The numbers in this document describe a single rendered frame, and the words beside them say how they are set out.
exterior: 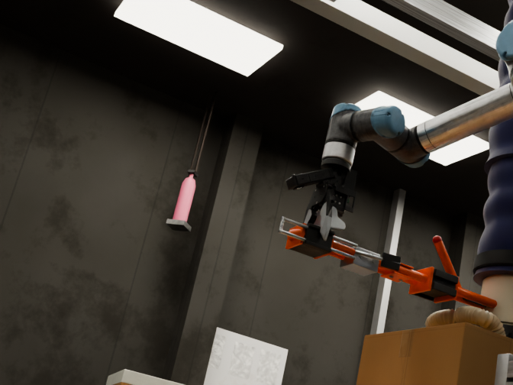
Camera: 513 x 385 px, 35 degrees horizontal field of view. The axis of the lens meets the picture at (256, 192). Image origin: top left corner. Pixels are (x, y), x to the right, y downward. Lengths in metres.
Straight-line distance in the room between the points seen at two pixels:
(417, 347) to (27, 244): 5.41
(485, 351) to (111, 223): 5.69
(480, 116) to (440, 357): 0.55
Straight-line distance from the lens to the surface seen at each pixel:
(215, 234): 7.40
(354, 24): 4.57
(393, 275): 2.01
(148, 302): 7.31
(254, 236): 7.82
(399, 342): 2.03
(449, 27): 4.47
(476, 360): 1.86
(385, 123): 1.92
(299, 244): 1.88
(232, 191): 7.56
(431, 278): 2.03
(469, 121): 1.96
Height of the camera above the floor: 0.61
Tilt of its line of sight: 20 degrees up
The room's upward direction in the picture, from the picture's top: 13 degrees clockwise
